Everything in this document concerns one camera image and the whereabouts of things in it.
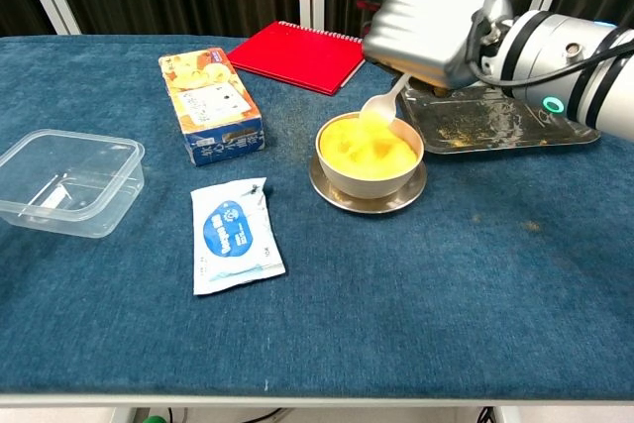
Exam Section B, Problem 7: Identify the orange blue snack box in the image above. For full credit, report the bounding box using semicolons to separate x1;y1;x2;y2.
158;48;265;167

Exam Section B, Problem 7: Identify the beige round bowl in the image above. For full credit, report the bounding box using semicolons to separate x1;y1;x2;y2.
315;112;426;200

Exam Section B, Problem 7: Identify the rectangular metal tray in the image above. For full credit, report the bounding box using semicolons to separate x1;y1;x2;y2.
398;80;602;156

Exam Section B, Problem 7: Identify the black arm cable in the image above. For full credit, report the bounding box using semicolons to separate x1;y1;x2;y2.
469;36;634;88

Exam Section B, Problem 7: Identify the blue table cloth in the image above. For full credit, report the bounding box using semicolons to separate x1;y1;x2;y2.
0;35;634;400

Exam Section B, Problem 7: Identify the yellow food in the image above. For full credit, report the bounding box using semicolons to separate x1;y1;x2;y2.
319;114;419;181

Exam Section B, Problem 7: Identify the clear plastic container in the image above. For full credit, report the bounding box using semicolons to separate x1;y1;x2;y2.
0;129;146;240

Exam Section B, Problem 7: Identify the round metal saucer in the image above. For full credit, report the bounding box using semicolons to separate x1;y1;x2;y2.
308;152;429;215

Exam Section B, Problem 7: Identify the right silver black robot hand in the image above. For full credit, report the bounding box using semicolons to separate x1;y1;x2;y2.
356;0;514;97

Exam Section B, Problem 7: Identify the white plastic spoon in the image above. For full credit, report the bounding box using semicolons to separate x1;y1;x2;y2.
360;73;412;130

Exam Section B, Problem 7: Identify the red spiral notebook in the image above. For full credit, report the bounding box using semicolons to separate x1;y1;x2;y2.
226;20;369;97

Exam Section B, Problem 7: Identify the white blue wipes packet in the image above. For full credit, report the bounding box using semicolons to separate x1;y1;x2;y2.
190;176;287;296

